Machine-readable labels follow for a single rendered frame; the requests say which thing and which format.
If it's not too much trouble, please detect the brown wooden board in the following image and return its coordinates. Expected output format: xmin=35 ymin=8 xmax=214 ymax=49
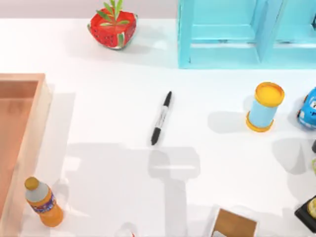
xmin=211 ymin=208 xmax=258 ymax=237

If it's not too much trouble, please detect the orange drink bottle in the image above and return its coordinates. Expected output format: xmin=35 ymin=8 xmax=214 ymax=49
xmin=24 ymin=176 xmax=64 ymax=228

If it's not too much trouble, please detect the black base trophy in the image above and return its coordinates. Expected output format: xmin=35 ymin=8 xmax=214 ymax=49
xmin=294 ymin=196 xmax=316 ymax=232

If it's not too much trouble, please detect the red strawberry plant pot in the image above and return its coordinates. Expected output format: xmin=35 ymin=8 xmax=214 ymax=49
xmin=87 ymin=0 xmax=138 ymax=51

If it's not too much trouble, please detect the light blue rack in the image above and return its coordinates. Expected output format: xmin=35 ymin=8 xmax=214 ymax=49
xmin=177 ymin=0 xmax=316 ymax=70

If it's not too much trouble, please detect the black marker pen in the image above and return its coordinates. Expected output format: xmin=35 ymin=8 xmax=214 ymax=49
xmin=150 ymin=90 xmax=173 ymax=146

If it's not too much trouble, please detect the blue toy car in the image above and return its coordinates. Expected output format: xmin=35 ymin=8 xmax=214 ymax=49
xmin=296 ymin=86 xmax=316 ymax=131

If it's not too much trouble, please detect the blue and yellow can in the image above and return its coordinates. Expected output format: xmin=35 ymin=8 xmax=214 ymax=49
xmin=245 ymin=81 xmax=285 ymax=133

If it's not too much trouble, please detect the salmon shallow box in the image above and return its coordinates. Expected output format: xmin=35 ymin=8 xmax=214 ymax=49
xmin=0 ymin=73 xmax=53 ymax=230

